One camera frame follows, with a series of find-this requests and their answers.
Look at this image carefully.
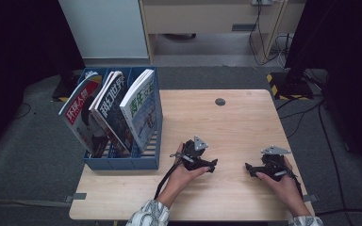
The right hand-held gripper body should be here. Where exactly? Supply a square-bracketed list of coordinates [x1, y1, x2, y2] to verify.
[257, 145, 292, 182]

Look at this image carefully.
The thin black floor cable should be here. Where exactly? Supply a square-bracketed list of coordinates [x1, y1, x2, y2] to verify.
[12, 102, 32, 121]

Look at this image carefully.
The snow scene cover magazine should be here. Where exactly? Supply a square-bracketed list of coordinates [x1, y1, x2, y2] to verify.
[119, 69, 158, 153]

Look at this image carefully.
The person's left hand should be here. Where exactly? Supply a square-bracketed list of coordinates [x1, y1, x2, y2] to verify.
[168, 142, 211, 194]

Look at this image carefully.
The grey cable tangle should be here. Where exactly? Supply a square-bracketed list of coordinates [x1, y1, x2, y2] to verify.
[273, 33, 294, 69]

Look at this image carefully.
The black stand with striped tape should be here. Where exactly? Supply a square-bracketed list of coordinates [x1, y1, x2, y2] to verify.
[266, 71, 315, 102]

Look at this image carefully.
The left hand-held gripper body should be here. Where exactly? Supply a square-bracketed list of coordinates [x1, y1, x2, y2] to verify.
[170, 135, 210, 172]

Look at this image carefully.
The long black floor cable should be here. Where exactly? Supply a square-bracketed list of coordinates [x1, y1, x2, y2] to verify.
[318, 100, 347, 218]

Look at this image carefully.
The beige wooden desk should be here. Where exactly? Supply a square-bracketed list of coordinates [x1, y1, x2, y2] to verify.
[138, 0, 305, 65]

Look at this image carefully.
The portrait cover magazine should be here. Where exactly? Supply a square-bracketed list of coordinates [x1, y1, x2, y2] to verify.
[58, 71, 111, 158]

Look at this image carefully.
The left hand-held gripper cable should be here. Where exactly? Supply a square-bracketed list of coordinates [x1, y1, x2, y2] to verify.
[154, 158, 183, 201]

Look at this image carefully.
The right hand-held gripper cable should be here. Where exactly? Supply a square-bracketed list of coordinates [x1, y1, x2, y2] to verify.
[290, 173, 305, 208]

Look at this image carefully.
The red planet cover magazine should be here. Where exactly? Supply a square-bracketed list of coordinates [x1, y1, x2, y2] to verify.
[89, 71, 130, 158]

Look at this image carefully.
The black stand base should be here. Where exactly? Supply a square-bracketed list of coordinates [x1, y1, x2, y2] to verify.
[51, 70, 83, 103]

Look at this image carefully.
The black hanging cable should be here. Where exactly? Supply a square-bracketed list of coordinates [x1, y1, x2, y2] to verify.
[248, 0, 268, 66]

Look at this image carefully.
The blue plastic file rack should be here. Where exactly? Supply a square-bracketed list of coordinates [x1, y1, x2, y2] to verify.
[77, 66, 164, 171]

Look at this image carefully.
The hand-held gripper cable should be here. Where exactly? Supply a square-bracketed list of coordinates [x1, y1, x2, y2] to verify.
[290, 173, 305, 208]
[154, 158, 183, 201]

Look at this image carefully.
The person's right hand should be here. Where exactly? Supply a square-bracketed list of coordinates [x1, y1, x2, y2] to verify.
[255, 155, 304, 205]

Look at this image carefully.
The thick black floor cable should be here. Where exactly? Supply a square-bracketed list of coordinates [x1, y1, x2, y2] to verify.
[315, 206, 362, 218]

